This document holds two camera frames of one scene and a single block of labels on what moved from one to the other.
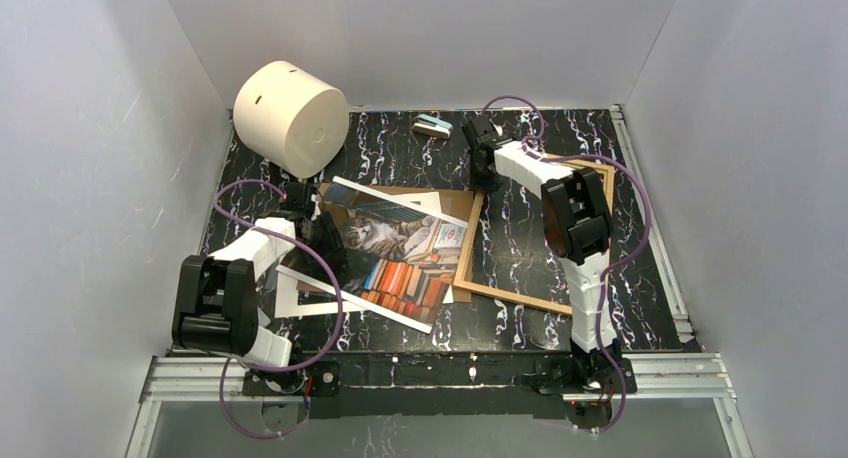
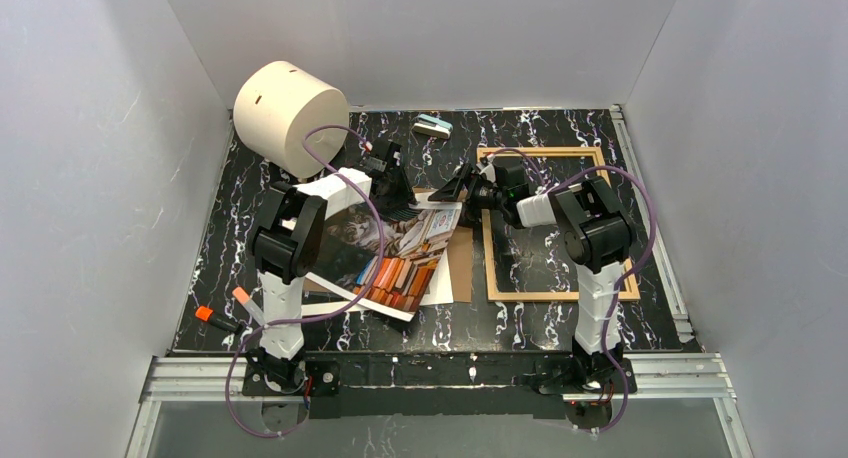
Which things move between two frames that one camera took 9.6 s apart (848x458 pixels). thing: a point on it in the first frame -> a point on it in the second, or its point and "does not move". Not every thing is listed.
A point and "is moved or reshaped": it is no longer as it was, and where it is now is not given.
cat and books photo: (401, 258) is moved or reshaped
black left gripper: (324, 236) -> (395, 182)
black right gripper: (478, 166) -> (468, 187)
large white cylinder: (291, 118) does not move
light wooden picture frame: (465, 259) -> (533, 296)
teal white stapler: (433, 126) does not move
